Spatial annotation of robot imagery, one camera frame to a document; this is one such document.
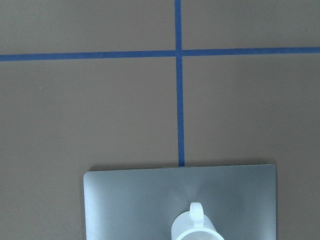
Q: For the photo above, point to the grey closed laptop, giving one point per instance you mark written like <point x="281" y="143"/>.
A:
<point x="142" y="204"/>

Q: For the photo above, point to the white ceramic cup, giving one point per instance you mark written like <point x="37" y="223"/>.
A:
<point x="194" y="225"/>

